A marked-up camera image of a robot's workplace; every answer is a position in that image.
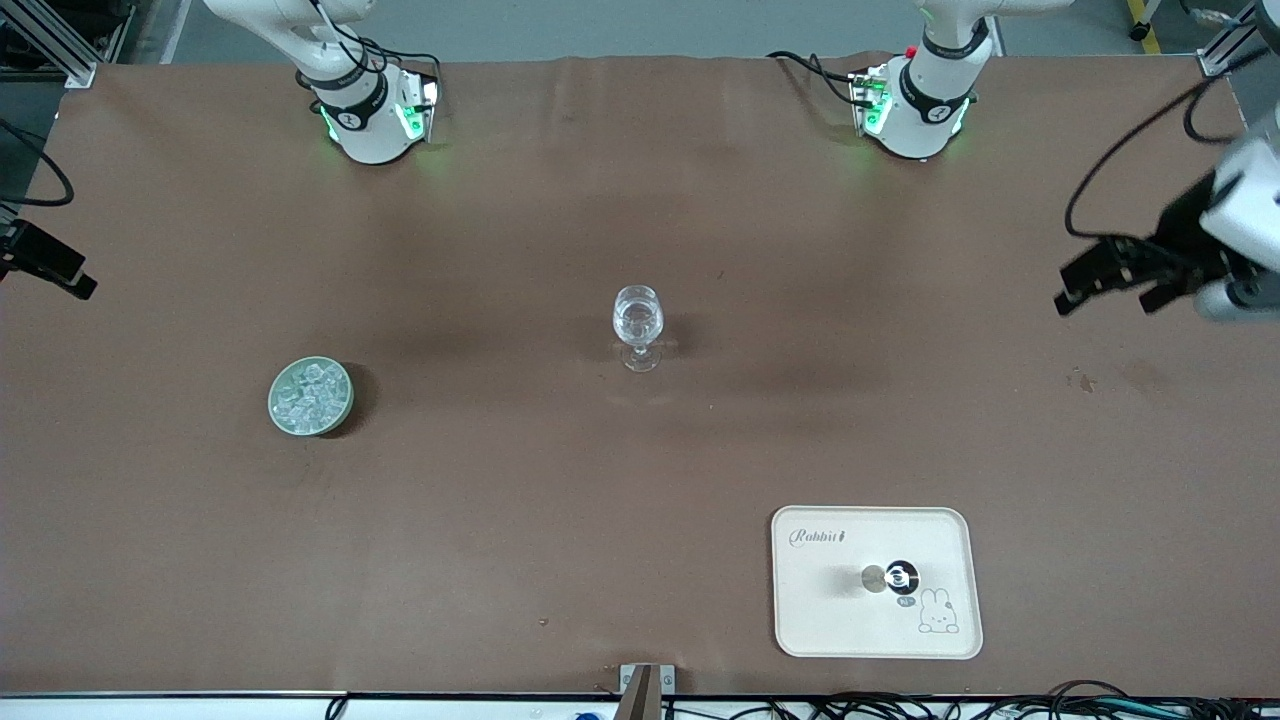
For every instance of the brown table mat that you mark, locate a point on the brown table mat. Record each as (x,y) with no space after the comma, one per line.
(500,500)

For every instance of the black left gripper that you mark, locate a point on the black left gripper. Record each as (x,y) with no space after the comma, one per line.
(1183,232)

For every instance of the pile of clear ice cubes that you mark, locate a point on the pile of clear ice cubes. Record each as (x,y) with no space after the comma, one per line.
(312,395)

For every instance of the clear wine glass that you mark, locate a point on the clear wine glass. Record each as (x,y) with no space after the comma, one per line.
(638,312)

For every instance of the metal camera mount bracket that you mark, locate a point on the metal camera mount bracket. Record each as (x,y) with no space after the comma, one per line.
(645,685)

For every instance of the shiny metal jigger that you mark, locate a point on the shiny metal jigger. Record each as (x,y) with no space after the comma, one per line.
(900,577)

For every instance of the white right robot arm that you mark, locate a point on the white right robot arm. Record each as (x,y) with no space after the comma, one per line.
(370,120)

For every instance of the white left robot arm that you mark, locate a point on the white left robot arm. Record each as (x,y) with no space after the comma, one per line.
(925,100)

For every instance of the cream rabbit print tray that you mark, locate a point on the cream rabbit print tray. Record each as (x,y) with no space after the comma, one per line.
(830,620)

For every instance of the green round bowl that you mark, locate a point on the green round bowl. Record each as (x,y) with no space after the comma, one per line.
(310,431)

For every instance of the aluminium frame profile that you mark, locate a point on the aluminium frame profile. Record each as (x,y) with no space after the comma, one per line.
(80,75)
(1215,62)

